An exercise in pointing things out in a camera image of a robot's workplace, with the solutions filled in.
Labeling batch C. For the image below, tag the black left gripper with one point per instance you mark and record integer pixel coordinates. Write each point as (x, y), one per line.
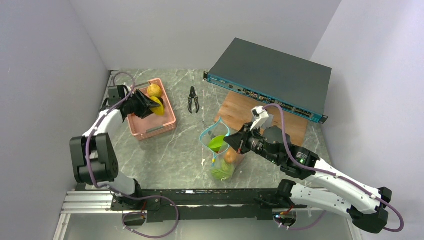
(145, 103)

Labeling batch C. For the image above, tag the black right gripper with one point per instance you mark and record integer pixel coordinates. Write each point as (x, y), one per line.
(235, 140)

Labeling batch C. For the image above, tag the yellow bell pepper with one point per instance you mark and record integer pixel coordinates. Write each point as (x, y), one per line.
(158, 110)

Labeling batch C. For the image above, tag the green bell pepper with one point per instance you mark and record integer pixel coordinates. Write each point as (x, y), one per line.
(217, 143)

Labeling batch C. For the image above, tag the clear zip top bag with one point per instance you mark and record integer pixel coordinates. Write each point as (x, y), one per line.
(218, 128)

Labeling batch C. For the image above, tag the green cabbage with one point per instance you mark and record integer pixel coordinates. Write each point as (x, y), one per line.
(224, 172)

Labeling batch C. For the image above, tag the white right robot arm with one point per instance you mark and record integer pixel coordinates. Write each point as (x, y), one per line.
(365, 206)

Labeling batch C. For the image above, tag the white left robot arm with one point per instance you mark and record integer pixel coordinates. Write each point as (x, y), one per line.
(122, 186)

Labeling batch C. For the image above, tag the yellow pear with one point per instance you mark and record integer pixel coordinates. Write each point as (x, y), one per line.
(154, 90)

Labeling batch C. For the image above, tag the pink perforated plastic basket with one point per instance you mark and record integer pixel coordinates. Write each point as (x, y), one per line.
(153, 125)

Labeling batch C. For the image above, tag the wooden board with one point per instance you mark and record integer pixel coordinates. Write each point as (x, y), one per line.
(236, 110)

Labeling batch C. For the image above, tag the black pliers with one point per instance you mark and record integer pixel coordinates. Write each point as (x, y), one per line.
(193, 99)

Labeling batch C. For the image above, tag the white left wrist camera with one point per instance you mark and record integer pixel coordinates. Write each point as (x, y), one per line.
(116, 92)

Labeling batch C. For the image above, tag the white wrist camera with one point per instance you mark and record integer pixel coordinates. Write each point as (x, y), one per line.
(116, 92)
(260, 115)

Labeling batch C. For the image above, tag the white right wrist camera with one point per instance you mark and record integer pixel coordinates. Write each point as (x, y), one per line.
(260, 115)

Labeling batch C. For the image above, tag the teal network switch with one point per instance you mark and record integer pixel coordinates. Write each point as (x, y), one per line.
(297, 85)

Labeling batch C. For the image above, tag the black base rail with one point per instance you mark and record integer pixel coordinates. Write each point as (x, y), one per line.
(161, 205)

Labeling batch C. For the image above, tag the aluminium frame rail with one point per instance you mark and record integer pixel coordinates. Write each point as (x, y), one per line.
(95, 166)

